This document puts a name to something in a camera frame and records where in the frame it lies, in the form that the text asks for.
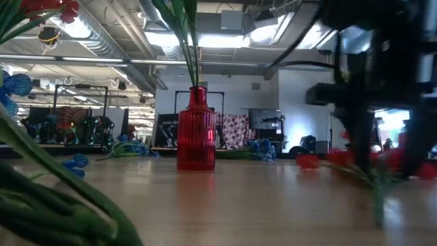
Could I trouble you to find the red artificial flower bunch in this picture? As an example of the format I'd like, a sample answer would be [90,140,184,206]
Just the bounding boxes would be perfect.
[296,129,437,228]
[0,0,80,47]

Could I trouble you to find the blue flower head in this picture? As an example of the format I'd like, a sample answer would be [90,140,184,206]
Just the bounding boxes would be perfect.
[62,152,90,180]

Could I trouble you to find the grey ceiling box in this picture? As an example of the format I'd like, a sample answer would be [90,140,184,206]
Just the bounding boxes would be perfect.
[221,10,243,31]

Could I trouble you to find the large sheet metal duct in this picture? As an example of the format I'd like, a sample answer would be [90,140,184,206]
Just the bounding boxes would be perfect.
[244,1,339,51]

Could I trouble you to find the blue artificial flower bunch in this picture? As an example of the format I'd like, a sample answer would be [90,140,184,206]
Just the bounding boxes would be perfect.
[216,137,278,163]
[96,134,160,162]
[0,70,144,246]

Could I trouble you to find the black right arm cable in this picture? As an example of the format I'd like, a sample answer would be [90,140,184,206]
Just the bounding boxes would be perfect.
[268,6,342,86]

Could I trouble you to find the bright ceiling light panel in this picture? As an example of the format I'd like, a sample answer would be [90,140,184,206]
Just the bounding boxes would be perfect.
[145,31,246,49]

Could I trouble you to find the black metal frame stand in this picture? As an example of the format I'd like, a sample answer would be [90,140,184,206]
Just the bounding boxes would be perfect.
[52,84,109,148]
[173,90,225,148]

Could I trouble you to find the long grey ceiling pipe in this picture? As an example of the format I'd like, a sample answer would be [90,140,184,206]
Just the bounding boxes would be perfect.
[0,53,274,71]

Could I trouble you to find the green stems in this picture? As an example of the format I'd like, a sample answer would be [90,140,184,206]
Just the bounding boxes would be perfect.
[152,0,199,88]

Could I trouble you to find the black office chair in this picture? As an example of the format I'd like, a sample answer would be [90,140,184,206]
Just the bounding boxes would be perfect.
[289,135,317,154]

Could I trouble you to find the black board panel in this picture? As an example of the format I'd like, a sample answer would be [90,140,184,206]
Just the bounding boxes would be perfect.
[154,113,179,148]

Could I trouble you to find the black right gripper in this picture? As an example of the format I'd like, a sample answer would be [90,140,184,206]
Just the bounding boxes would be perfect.
[305,33,437,178]

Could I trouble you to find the red ribbed glass vase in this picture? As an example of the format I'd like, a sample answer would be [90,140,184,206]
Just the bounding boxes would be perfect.
[176,85,217,171]

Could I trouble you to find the black yellow cable reel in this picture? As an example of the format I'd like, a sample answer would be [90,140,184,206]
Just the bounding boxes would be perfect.
[37,26,62,47]

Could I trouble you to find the fan patterned panel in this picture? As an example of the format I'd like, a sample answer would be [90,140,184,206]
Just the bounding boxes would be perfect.
[54,106,89,133]

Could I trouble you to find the silver round air duct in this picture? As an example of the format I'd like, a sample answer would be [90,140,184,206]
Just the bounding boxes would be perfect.
[138,0,182,61]
[76,0,156,93]

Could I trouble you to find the dark monitor screen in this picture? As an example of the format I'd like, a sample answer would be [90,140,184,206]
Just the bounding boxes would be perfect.
[248,108,283,131]

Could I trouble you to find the dotted patterned cloth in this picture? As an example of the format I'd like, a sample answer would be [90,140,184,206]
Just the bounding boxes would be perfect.
[215,113,251,150]

